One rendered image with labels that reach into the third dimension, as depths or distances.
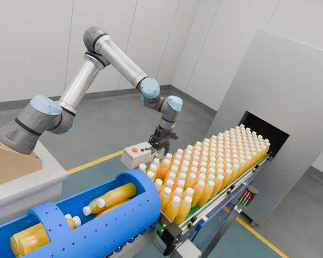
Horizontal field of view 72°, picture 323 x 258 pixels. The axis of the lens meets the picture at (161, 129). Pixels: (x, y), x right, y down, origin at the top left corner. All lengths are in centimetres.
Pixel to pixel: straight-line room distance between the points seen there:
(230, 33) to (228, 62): 58
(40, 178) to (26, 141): 18
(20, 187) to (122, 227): 44
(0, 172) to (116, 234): 50
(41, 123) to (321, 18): 465
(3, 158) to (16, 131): 11
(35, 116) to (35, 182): 28
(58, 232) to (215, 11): 524
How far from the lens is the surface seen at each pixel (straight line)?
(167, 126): 106
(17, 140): 102
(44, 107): 101
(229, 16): 541
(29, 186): 107
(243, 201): 131
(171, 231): 121
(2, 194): 106
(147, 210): 101
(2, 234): 104
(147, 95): 91
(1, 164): 102
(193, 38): 574
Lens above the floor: 193
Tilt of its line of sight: 29 degrees down
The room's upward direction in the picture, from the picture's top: 20 degrees clockwise
